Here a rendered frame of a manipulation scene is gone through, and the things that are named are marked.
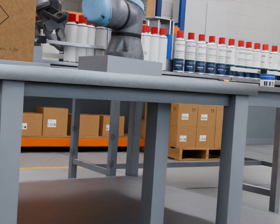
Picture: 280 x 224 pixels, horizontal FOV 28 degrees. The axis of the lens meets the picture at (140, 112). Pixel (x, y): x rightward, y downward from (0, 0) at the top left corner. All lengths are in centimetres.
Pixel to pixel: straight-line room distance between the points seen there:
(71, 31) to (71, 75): 86
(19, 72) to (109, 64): 56
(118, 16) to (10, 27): 42
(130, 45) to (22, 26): 46
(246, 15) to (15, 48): 746
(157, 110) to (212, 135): 478
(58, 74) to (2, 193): 35
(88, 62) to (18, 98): 65
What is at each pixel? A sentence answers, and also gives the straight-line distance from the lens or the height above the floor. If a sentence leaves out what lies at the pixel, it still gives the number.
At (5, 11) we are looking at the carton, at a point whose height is 100.
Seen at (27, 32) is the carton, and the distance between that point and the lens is 182.
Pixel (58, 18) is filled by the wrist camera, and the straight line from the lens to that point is 227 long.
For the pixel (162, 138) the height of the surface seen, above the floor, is 62.
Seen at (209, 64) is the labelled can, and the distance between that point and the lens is 291.
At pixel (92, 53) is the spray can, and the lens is 244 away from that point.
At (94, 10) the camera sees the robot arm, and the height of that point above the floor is 105.
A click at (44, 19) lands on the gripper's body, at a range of 235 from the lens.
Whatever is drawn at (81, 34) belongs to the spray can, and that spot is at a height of 100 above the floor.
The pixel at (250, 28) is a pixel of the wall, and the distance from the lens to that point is 913.
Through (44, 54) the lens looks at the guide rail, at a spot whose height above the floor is 91.
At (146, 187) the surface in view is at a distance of 194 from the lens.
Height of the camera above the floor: 79
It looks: 2 degrees down
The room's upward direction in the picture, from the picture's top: 4 degrees clockwise
